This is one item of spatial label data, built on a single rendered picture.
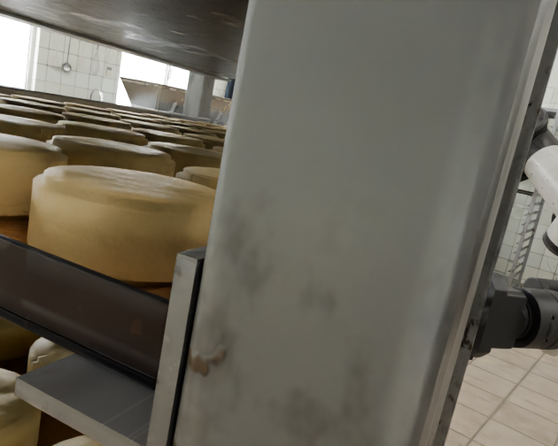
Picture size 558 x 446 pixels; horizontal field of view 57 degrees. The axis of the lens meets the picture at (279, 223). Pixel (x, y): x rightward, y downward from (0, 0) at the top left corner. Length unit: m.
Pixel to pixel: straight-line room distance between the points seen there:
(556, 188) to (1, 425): 1.07
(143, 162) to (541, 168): 1.05
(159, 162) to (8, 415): 0.10
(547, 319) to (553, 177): 0.42
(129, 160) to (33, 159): 0.04
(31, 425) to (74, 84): 5.56
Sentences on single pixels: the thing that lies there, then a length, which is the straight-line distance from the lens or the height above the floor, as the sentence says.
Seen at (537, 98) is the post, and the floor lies 1.34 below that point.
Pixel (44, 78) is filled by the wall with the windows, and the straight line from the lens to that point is 5.58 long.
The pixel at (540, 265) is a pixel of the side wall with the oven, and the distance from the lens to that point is 5.96.
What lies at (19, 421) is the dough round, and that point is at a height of 1.15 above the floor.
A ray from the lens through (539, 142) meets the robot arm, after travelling 1.23.
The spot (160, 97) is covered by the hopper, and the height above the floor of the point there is 1.26.
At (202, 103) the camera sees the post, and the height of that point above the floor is 1.27.
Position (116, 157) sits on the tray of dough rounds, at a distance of 0.20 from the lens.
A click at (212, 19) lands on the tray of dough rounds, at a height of 1.31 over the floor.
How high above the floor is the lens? 1.26
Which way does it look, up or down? 11 degrees down
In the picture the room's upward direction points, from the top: 11 degrees clockwise
